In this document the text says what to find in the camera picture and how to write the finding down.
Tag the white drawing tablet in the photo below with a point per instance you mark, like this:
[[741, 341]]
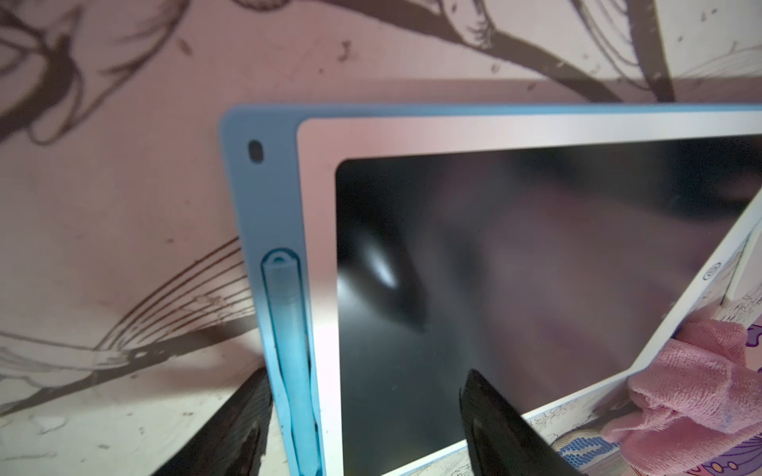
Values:
[[746, 277]]

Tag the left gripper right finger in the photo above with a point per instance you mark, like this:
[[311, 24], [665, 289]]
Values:
[[500, 442]]

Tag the blue-edged drawing tablet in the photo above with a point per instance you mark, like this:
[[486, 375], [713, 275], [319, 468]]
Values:
[[555, 250]]

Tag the pink cloth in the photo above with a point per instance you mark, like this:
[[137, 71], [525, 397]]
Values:
[[695, 401]]

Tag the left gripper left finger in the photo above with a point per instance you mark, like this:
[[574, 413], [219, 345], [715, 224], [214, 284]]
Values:
[[234, 440]]

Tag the blue stylus in tablet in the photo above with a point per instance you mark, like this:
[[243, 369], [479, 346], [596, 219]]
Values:
[[285, 297]]

